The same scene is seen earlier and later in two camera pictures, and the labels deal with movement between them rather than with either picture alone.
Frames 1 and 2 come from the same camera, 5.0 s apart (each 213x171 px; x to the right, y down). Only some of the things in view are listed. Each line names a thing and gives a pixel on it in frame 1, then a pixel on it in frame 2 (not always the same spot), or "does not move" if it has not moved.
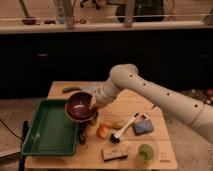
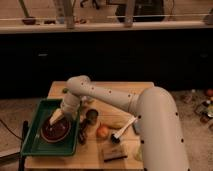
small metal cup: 93,121 does not move
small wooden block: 113,153 does not move
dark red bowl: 79,107 to 56,131
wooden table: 125,133 does not move
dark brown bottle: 82,127 does not move
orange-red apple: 103,131 does not move
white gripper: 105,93 to 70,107
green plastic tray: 51,133 does not move
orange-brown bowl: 86,121 to 57,140
